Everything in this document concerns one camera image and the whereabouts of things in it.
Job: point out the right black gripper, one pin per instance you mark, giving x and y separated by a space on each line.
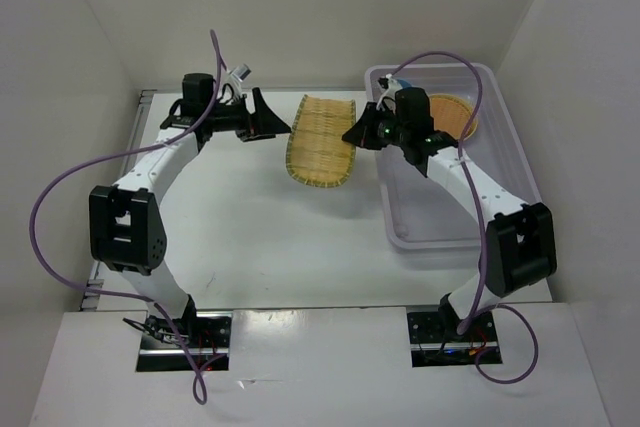
362 133

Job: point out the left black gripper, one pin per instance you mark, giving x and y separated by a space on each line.
263 120

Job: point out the scoop-shaped bamboo tray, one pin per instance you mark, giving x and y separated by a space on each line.
316 155

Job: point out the orange round woven tray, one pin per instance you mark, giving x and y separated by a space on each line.
450 113

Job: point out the blue plastic cup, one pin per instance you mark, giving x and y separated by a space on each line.
404 83

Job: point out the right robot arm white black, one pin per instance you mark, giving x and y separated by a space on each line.
517 239

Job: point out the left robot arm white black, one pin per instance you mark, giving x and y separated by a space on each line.
127 233

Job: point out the clear lavender plastic bin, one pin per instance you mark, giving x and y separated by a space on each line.
426 212

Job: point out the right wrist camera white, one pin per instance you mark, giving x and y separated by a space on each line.
388 86

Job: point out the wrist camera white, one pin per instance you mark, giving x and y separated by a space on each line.
388 86
231 89

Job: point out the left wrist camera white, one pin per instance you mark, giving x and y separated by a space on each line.
231 89

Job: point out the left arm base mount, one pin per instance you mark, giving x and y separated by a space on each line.
209 346

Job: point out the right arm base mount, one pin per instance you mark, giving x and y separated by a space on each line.
431 346

